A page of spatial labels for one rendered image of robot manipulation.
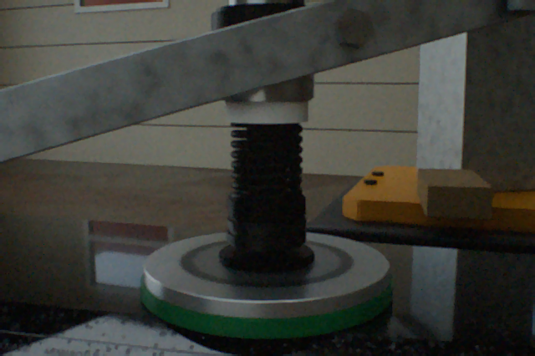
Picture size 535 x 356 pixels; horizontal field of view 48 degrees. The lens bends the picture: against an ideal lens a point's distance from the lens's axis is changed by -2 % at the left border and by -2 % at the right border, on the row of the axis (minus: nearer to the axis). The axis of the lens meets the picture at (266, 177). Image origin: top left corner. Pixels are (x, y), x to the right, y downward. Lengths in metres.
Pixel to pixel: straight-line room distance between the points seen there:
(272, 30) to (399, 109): 6.07
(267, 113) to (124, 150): 7.30
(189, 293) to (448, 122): 0.86
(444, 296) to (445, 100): 0.74
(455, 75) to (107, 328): 0.88
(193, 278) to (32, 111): 0.18
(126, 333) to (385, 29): 0.31
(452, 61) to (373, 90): 5.34
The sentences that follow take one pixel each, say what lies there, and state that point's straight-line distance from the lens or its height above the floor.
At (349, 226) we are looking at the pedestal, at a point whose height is 0.74.
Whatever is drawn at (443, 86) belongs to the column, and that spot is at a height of 0.98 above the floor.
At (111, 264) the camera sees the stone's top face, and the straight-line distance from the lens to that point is 0.63.
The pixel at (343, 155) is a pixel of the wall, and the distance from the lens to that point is 6.66.
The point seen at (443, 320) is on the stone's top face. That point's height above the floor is 0.81.
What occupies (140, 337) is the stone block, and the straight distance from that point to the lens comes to 0.49.
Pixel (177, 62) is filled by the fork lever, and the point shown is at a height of 1.00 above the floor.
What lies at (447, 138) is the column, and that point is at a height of 0.88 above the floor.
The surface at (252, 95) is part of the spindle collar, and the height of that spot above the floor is 0.98.
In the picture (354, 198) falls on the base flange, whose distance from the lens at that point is 1.12.
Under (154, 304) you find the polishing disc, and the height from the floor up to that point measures 0.82.
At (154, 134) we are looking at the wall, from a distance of 7.52.
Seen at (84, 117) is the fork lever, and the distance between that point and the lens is 0.45.
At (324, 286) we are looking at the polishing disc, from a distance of 0.47.
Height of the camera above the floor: 0.98
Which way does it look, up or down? 9 degrees down
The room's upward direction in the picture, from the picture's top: straight up
